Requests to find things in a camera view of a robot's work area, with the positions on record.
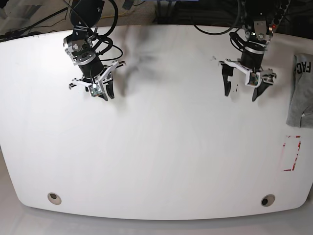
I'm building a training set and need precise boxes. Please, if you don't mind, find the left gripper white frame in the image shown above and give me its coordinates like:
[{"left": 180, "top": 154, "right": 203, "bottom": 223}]
[{"left": 219, "top": 59, "right": 277, "bottom": 102}]

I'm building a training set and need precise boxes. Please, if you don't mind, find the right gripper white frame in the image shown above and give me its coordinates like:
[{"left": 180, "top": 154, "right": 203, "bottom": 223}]
[{"left": 68, "top": 60, "right": 127, "bottom": 102}]

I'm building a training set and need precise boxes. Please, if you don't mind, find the grey T-shirt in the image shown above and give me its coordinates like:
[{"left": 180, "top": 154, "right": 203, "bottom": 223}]
[{"left": 286, "top": 53, "right": 313, "bottom": 129}]

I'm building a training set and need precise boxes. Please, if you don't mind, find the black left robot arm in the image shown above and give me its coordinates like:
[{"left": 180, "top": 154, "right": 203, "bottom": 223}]
[{"left": 194, "top": 0, "right": 291, "bottom": 102}]

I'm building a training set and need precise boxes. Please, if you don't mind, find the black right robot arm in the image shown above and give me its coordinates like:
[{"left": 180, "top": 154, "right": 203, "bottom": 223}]
[{"left": 63, "top": 0, "right": 126, "bottom": 101}]

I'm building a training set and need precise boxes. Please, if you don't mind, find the red tape rectangle marking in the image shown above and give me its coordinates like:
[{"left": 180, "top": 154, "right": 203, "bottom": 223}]
[{"left": 281, "top": 136, "right": 301, "bottom": 172}]

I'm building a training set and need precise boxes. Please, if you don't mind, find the black power strip red switch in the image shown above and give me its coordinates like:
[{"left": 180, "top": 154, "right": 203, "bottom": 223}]
[{"left": 271, "top": 0, "right": 291, "bottom": 32}]

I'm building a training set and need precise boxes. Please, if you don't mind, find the black cable on left floor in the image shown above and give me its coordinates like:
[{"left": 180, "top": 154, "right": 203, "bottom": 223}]
[{"left": 0, "top": 7, "right": 71, "bottom": 41}]

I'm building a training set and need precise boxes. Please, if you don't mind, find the left table cable grommet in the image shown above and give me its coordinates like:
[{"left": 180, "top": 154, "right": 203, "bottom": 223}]
[{"left": 47, "top": 192, "right": 62, "bottom": 205}]

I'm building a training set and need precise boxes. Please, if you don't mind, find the table cable grommet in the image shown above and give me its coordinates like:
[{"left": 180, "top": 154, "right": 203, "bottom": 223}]
[
  {"left": 261, "top": 194, "right": 275, "bottom": 207},
  {"left": 47, "top": 192, "right": 62, "bottom": 205}
]

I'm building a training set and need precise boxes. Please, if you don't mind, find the right table cable grommet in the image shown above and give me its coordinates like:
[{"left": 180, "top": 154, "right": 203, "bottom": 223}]
[{"left": 261, "top": 194, "right": 275, "bottom": 207}]

